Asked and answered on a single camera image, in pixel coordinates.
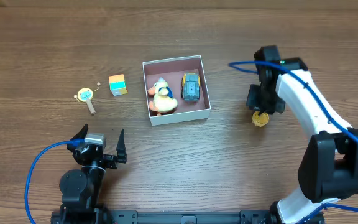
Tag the round yellow gear toy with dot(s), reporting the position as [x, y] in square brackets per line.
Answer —
[260, 119]

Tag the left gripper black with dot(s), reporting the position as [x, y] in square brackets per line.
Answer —
[103, 158]

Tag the grey yellow toy truck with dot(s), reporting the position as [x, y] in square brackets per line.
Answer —
[190, 90]

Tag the pastel colour puzzle cube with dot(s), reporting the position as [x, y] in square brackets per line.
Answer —
[117, 85]

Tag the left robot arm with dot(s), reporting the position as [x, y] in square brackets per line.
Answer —
[80, 188]

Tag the small wooden rattle drum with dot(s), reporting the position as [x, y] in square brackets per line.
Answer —
[85, 95]

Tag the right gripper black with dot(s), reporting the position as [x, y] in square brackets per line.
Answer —
[265, 106]

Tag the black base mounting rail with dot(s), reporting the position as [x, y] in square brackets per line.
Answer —
[242, 217]

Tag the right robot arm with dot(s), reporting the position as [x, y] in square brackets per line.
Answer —
[328, 171]

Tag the white plush duck toy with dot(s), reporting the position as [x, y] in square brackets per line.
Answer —
[163, 101]

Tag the white square box pink interior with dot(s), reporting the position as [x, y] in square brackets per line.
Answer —
[172, 70]

